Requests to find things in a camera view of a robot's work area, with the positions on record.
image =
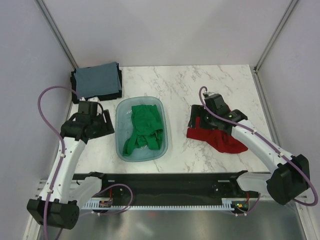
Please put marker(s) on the green t shirt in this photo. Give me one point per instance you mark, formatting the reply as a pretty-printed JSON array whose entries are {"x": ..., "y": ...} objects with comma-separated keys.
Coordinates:
[{"x": 147, "y": 129}]

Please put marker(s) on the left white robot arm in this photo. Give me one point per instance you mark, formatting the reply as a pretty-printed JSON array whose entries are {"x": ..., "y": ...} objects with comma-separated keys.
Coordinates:
[{"x": 57, "y": 204}]

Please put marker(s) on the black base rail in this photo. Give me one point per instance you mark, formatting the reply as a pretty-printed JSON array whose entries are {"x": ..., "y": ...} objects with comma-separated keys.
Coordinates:
[{"x": 169, "y": 189}]

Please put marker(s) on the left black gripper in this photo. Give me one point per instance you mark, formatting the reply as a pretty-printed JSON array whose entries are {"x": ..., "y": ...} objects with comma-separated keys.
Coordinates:
[{"x": 106, "y": 129}]

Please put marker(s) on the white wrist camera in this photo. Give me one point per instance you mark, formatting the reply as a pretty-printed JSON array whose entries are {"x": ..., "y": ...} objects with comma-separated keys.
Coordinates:
[
  {"x": 92, "y": 99},
  {"x": 207, "y": 94}
]

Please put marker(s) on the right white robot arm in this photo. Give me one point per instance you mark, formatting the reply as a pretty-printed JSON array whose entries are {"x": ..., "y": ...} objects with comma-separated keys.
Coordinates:
[{"x": 288, "y": 176}]

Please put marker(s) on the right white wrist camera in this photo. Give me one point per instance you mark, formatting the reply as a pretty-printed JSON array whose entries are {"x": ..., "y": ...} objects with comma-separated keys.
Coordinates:
[{"x": 207, "y": 94}]

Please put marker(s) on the aluminium frame post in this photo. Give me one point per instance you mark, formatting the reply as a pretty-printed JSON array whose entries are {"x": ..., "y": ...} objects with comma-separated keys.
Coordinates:
[
  {"x": 276, "y": 33},
  {"x": 55, "y": 30}
]

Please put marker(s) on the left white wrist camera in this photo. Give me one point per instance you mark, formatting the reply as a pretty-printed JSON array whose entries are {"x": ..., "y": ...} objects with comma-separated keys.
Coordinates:
[{"x": 92, "y": 99}]

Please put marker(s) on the red t shirt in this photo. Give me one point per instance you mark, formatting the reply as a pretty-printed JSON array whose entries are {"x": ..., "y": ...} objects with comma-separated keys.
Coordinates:
[{"x": 217, "y": 139}]

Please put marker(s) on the right aluminium frame post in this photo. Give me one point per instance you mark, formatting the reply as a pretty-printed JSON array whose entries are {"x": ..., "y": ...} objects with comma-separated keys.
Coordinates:
[{"x": 276, "y": 33}]

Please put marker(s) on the clear teal plastic bin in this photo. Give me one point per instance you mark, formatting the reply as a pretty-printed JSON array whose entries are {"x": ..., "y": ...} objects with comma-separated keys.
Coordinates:
[{"x": 124, "y": 129}]

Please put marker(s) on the white slotted cable duct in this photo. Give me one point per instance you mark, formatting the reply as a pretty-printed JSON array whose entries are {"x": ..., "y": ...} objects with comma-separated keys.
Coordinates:
[{"x": 96, "y": 204}]

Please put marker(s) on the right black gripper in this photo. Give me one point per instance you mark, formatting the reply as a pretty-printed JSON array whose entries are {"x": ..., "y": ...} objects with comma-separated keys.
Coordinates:
[{"x": 198, "y": 110}]

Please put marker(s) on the left aluminium frame post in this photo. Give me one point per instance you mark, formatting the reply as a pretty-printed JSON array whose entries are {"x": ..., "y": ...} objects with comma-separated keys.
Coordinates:
[{"x": 55, "y": 30}]

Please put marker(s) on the folded grey-blue t shirt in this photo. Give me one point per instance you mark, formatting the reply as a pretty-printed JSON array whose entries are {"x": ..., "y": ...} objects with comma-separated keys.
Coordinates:
[{"x": 102, "y": 81}]

